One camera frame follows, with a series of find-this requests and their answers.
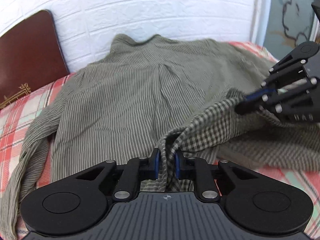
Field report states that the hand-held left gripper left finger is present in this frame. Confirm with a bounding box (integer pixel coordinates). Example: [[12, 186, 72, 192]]
[[75, 149, 160, 202]]

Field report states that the white door frame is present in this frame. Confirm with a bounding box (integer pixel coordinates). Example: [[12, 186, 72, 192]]
[[250, 0, 273, 53]]

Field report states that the brown panel gold ornament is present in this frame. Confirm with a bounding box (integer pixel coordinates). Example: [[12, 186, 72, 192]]
[[0, 9, 70, 109]]

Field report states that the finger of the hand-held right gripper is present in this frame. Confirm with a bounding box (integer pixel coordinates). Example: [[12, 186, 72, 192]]
[[245, 52, 306, 103], [235, 77, 318, 117]]

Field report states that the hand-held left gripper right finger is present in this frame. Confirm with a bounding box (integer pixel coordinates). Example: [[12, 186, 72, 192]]
[[175, 152, 253, 202]]

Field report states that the red green plaid bed sheet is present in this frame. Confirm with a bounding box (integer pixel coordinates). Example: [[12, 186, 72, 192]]
[[0, 41, 320, 240]]

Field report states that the olive striped shirt checked lining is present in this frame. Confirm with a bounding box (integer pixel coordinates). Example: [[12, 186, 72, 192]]
[[0, 34, 320, 240]]

